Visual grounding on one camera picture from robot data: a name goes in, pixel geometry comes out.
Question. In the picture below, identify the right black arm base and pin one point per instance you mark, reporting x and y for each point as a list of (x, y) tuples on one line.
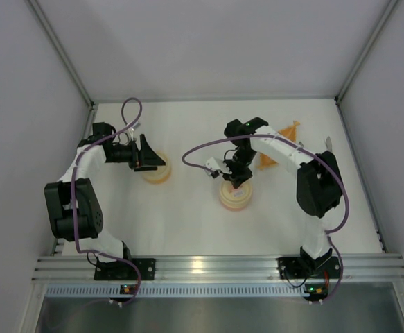
[(296, 268)]

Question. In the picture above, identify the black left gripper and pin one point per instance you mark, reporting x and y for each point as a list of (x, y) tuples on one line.
[(136, 152)]

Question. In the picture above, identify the right aluminium frame post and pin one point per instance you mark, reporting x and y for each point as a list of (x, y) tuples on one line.
[(367, 48)]

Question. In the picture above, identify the woven fish-shaped basket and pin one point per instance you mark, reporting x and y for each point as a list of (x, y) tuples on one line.
[(279, 148)]

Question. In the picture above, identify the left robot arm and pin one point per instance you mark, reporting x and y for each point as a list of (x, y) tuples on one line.
[(74, 211)]

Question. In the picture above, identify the aluminium frame post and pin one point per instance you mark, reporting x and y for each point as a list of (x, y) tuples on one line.
[(367, 48), (44, 23)]

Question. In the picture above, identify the slotted grey cable duct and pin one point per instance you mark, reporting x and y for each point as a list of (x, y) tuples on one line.
[(177, 290)]

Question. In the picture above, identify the metal tongs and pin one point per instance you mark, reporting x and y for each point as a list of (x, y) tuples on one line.
[(316, 144)]

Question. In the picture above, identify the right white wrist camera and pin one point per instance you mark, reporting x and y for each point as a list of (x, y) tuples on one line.
[(216, 167)]

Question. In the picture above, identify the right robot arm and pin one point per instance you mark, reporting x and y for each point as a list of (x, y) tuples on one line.
[(319, 185)]

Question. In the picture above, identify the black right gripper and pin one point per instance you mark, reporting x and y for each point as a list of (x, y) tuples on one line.
[(235, 170)]

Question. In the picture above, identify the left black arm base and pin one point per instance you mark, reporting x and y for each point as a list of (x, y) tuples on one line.
[(119, 271)]

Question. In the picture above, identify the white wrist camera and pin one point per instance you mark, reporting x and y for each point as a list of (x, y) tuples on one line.
[(216, 167), (130, 131)]

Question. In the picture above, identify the left aluminium frame post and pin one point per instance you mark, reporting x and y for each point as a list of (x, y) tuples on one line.
[(44, 23)]

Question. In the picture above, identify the aluminium front rail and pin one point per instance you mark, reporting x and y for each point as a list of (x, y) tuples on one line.
[(252, 269)]

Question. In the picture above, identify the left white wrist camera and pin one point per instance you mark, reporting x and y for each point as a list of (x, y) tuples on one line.
[(130, 131)]

